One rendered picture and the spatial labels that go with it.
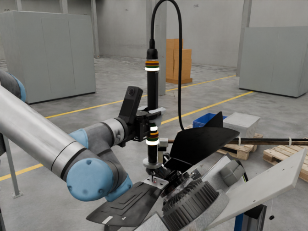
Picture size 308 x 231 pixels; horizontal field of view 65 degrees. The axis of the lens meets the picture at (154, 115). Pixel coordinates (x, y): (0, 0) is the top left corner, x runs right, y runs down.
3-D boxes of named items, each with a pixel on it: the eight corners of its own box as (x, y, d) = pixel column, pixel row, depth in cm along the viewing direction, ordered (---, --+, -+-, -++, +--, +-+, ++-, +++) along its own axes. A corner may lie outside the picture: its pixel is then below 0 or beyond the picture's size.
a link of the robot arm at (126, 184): (100, 210, 51) (74, 166, 53) (111, 201, 62) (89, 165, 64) (131, 188, 52) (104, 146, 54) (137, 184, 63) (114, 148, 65)
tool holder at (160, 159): (167, 159, 91) (167, 135, 88) (167, 169, 84) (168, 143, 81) (143, 159, 91) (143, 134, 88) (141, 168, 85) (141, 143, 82)
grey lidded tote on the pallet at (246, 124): (258, 135, 398) (261, 117, 388) (245, 148, 353) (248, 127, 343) (234, 129, 423) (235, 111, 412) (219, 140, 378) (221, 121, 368)
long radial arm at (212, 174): (217, 204, 97) (198, 180, 100) (205, 211, 102) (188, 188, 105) (241, 173, 119) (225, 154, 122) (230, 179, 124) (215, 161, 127)
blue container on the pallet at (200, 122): (228, 128, 428) (229, 117, 422) (213, 139, 384) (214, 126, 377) (208, 123, 452) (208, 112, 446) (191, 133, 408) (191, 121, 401)
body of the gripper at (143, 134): (134, 130, 82) (108, 143, 73) (134, 106, 79) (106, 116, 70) (152, 136, 77) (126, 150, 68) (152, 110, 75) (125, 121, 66)
